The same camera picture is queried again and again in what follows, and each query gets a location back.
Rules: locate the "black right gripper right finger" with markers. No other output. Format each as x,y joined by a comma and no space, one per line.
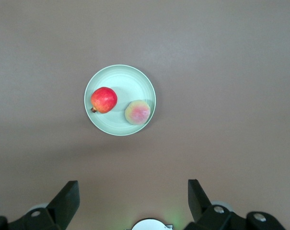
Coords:
214,218

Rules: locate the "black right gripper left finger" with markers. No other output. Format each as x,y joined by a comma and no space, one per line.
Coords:
56,213

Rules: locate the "red apple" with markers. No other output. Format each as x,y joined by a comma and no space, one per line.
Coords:
104,100

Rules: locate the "yellow-pink peach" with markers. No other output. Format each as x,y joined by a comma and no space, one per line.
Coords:
137,112

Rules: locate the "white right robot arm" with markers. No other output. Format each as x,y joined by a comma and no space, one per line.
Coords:
149,225

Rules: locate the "brown table cloth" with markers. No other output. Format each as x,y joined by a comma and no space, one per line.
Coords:
207,72

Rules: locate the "light green round plate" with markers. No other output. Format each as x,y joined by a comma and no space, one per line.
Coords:
125,79

